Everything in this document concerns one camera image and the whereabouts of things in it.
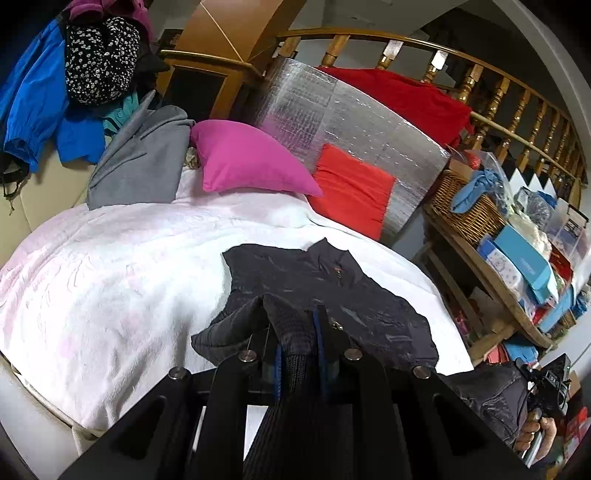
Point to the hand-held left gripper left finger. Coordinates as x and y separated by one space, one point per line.
278 369

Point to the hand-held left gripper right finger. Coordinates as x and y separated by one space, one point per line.
318 334

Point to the black padded jacket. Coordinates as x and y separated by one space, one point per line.
295 277

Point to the person's right hand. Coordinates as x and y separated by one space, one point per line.
545 436

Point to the white blue patterned box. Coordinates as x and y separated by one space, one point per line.
501 267

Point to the blue cardboard box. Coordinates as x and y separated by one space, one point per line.
521 258

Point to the wooden shelf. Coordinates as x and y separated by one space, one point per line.
480 263

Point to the red pillow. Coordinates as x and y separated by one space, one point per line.
351 189

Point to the clear plastic container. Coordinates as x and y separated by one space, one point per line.
568 230

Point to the white blanket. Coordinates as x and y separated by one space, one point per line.
115 286

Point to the wicker basket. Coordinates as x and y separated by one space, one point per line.
471 217

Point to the pink pillow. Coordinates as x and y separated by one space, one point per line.
249 157

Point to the white zigzag board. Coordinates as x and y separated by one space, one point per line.
535 182

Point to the light blue cloth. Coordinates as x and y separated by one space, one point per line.
466 196

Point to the silver insulation panel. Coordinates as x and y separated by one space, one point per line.
369 120

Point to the grey garment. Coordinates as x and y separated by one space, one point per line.
138 161

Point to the red cloth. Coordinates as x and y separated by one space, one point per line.
415 101

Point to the wooden cabinet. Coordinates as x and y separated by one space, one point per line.
235 92

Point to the wooden railing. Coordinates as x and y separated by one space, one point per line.
339 46

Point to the teal garment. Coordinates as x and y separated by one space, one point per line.
117 115

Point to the black white floral garment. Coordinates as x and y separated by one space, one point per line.
101 60

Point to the blue garment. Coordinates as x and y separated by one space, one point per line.
32 92

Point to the magenta garment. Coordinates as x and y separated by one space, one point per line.
134 9

